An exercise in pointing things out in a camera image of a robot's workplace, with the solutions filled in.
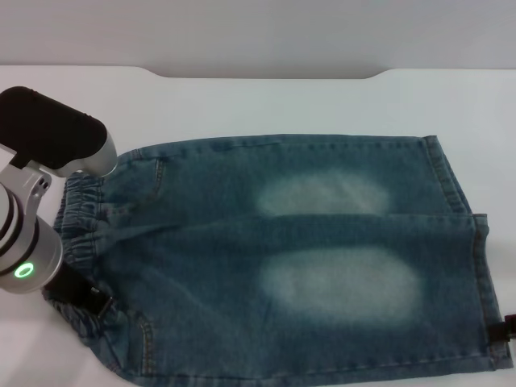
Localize blue denim shorts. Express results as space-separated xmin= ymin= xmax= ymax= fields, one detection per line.
xmin=42 ymin=135 xmax=509 ymax=387

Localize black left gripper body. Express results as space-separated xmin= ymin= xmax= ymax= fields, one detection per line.
xmin=42 ymin=268 xmax=96 ymax=314

